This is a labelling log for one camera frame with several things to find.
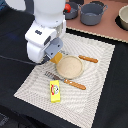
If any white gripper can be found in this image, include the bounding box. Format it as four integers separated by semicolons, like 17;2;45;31
25;15;66;63

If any red tomato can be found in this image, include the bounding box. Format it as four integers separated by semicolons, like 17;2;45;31
64;4;71;13

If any yellow butter box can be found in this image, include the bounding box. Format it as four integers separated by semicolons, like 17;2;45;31
50;80;60;103

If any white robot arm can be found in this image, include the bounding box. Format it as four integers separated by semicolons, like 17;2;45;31
5;0;66;64

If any round wooden plate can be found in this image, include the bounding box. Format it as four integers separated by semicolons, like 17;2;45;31
56;55;84;79

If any left grey pot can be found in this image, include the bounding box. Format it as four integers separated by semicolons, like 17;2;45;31
65;2;79;20

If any grey pot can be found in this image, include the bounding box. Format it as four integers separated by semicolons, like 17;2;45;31
65;2;79;20
80;3;108;26

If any right grey pot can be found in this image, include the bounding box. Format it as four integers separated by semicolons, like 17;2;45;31
80;3;108;26

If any white woven placemat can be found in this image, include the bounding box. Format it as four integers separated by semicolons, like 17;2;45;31
14;33;115;128

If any beige bowl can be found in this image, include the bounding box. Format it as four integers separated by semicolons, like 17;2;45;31
119;5;128;30

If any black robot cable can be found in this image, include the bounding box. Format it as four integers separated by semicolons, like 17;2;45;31
0;54;34;66

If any wooden handled fork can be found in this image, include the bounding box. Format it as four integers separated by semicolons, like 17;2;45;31
45;71;86;90

